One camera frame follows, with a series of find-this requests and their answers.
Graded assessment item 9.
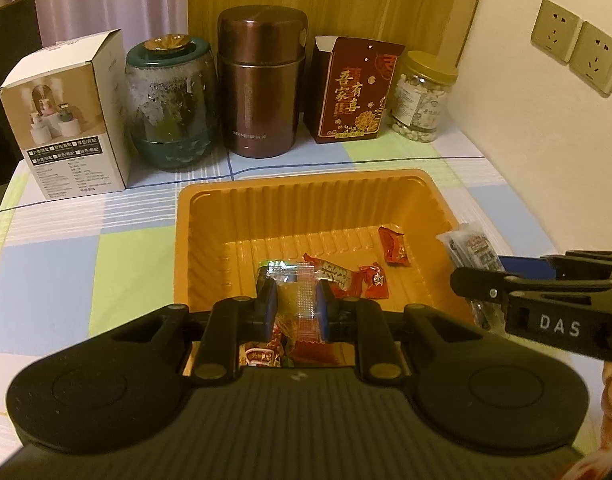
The clear grey snack packet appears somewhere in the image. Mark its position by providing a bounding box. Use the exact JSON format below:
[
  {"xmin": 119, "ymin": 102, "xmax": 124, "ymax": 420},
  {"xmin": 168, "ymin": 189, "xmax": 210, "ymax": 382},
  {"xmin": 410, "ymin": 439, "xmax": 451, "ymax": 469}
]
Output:
[{"xmin": 435, "ymin": 223, "xmax": 510, "ymax": 332}]

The white product box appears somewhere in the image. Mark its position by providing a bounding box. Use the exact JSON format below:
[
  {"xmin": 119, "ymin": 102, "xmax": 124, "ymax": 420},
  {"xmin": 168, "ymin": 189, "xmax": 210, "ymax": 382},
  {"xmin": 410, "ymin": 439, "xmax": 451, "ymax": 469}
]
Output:
[{"xmin": 0, "ymin": 29, "xmax": 133, "ymax": 202}]

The red gift box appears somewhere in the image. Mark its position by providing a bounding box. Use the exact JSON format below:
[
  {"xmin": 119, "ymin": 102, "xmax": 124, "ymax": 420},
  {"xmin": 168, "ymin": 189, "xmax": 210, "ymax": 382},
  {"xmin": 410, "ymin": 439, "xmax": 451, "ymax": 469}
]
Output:
[{"xmin": 305, "ymin": 36, "xmax": 406, "ymax": 146}]

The small red candy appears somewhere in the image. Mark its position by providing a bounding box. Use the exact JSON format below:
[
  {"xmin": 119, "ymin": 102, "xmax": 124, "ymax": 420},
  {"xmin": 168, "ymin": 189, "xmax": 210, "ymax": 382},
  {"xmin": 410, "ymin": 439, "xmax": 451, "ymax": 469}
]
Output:
[{"xmin": 377, "ymin": 225, "xmax": 411, "ymax": 267}]

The orange plastic tray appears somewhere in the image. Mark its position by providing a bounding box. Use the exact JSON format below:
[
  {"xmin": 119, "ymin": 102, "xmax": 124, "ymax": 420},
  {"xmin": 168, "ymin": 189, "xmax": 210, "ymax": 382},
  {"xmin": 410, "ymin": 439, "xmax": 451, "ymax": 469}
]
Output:
[{"xmin": 173, "ymin": 168, "xmax": 483, "ymax": 379}]

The large red snack packet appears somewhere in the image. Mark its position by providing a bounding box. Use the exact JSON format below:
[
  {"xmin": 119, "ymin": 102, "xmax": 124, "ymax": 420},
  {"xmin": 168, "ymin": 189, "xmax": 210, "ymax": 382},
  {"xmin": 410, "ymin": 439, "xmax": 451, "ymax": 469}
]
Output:
[{"xmin": 285, "ymin": 329, "xmax": 339, "ymax": 363}]

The clear plastic nut jar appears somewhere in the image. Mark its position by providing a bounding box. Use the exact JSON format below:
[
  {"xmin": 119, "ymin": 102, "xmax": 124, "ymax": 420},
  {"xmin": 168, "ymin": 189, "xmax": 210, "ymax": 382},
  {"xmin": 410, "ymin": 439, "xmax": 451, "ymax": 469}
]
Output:
[{"xmin": 386, "ymin": 50, "xmax": 460, "ymax": 144}]

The green glass jar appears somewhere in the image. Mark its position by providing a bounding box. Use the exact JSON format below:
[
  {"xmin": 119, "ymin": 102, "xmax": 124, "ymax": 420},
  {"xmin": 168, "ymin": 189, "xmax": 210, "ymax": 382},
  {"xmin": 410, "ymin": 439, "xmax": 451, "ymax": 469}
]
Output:
[{"xmin": 123, "ymin": 32, "xmax": 220, "ymax": 172}]

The green-wrapped brown candy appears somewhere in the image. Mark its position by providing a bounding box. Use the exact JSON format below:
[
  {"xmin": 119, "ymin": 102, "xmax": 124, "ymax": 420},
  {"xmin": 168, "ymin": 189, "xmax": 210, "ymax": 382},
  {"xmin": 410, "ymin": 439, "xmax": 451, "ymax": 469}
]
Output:
[{"xmin": 257, "ymin": 259, "xmax": 328, "ymax": 343}]

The dark red candy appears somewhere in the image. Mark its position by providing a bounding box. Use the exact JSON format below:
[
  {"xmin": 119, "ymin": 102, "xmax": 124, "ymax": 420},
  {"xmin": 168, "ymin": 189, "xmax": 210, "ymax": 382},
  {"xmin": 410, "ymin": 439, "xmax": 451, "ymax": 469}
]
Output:
[{"xmin": 302, "ymin": 254, "xmax": 363, "ymax": 297}]

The black chair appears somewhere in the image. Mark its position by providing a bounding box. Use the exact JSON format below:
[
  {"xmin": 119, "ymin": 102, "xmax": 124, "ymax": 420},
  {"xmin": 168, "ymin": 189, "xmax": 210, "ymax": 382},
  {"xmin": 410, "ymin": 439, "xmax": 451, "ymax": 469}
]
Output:
[{"xmin": 0, "ymin": 0, "xmax": 43, "ymax": 192}]

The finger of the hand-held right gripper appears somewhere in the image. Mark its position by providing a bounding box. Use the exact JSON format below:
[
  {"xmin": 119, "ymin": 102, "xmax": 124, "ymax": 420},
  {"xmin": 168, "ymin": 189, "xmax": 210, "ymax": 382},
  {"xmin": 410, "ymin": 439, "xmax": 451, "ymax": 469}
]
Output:
[
  {"xmin": 500, "ymin": 249, "xmax": 612, "ymax": 282},
  {"xmin": 449, "ymin": 265, "xmax": 612, "ymax": 307}
]

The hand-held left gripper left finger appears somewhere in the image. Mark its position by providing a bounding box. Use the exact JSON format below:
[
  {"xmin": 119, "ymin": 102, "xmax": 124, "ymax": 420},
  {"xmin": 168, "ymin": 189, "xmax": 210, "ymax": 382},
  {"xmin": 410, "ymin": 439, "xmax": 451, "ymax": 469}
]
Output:
[{"xmin": 103, "ymin": 277, "xmax": 279, "ymax": 387}]

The beige wall socket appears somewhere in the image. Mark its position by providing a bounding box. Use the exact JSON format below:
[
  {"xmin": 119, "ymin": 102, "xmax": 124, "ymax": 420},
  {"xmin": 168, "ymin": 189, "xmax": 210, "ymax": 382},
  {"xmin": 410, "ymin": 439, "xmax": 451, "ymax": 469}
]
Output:
[
  {"xmin": 530, "ymin": 0, "xmax": 585, "ymax": 66},
  {"xmin": 568, "ymin": 21, "xmax": 612, "ymax": 99}
]

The red foil candy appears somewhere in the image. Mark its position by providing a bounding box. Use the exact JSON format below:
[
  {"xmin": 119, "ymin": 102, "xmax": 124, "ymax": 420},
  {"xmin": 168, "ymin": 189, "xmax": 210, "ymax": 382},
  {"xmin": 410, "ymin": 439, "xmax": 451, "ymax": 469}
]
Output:
[{"xmin": 360, "ymin": 264, "xmax": 393, "ymax": 302}]

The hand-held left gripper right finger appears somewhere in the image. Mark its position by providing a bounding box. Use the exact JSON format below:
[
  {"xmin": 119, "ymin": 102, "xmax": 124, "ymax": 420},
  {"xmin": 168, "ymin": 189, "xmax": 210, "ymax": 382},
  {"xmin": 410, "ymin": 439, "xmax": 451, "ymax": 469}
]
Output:
[{"xmin": 318, "ymin": 280, "xmax": 488, "ymax": 387}]

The checkered tablecloth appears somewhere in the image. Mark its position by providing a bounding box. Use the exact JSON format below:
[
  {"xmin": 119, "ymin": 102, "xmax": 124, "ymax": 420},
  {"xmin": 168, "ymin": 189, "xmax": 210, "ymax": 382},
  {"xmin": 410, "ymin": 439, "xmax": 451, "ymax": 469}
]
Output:
[{"xmin": 0, "ymin": 120, "xmax": 612, "ymax": 461}]

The brown metal thermos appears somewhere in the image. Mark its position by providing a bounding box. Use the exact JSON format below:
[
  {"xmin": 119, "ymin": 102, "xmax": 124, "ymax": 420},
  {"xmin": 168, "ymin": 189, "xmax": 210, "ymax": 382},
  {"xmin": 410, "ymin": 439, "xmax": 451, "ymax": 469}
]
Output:
[{"xmin": 216, "ymin": 6, "xmax": 307, "ymax": 159}]

